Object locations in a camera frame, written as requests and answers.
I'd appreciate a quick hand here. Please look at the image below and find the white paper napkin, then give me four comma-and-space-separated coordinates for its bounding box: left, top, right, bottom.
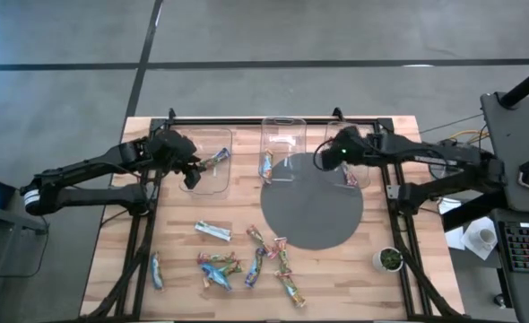
460, 216, 499, 261

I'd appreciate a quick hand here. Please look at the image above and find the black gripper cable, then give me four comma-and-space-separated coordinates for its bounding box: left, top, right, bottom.
312, 137, 337, 172

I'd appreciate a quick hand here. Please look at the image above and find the clear plastic bin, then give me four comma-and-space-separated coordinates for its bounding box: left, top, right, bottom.
258, 116, 308, 185
324, 119, 373, 189
178, 127, 234, 196

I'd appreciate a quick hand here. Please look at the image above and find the black pole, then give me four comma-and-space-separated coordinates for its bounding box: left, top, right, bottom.
499, 60, 529, 109

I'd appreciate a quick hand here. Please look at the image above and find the white cup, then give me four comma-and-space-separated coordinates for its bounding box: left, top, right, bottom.
477, 227, 498, 247

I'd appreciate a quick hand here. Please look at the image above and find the small plant in white pot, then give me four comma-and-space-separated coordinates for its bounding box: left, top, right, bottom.
371, 246, 404, 274

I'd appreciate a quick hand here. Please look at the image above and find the black aluminium rig frame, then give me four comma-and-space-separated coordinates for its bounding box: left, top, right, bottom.
79, 106, 463, 322

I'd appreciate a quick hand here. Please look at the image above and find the green blue granola bar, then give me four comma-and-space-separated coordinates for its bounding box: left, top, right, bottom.
150, 250, 165, 292

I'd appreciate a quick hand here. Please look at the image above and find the grey round woven placemat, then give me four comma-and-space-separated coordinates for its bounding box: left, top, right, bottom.
259, 152, 364, 251

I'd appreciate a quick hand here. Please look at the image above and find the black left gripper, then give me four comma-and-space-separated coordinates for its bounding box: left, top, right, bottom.
150, 128, 205, 190

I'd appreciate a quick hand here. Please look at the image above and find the white granola bar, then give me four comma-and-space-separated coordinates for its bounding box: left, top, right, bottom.
194, 219, 233, 243

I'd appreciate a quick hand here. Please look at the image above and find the grey metal stand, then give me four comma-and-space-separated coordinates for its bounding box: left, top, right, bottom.
0, 201, 50, 237

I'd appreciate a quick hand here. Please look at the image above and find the light blue granola bar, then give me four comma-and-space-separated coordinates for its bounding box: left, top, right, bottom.
199, 263, 233, 292

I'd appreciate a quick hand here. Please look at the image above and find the orange blue granola bar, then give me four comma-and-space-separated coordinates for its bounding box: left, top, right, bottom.
259, 148, 275, 185

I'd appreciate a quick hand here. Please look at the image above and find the yellow cable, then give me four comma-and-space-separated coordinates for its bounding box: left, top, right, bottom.
447, 128, 490, 145

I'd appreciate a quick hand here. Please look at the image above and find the white paper sheet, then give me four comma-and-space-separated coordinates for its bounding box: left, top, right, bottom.
437, 196, 467, 251

